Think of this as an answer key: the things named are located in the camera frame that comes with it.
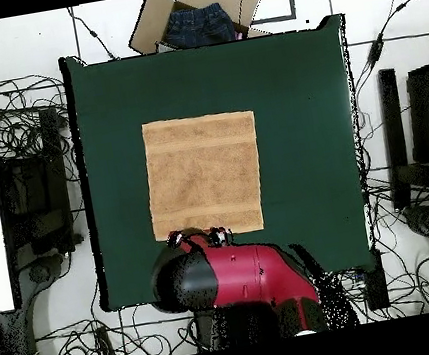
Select tan terry towel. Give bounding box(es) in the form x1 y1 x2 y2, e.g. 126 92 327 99
134 104 275 248

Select dark green table cloth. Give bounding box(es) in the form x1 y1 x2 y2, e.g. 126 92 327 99
58 9 386 313

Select black computer tower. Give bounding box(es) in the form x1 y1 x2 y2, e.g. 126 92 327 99
0 106 81 261

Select black power strip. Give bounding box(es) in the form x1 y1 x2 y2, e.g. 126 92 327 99
357 246 392 312

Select blue denim jeans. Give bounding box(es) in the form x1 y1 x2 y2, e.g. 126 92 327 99
159 0 239 53

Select brown cardboard box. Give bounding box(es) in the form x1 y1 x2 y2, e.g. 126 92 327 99
121 0 269 59

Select narrow black panel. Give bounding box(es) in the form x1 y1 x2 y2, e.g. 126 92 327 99
370 66 419 213

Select tangle of black cables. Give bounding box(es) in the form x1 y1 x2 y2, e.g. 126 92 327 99
334 250 429 328
0 68 77 162
31 296 200 355

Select thin black cable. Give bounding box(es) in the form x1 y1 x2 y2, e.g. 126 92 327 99
65 0 118 67

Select black cable with inline adapter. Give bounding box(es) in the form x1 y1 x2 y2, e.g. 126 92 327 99
340 0 429 84

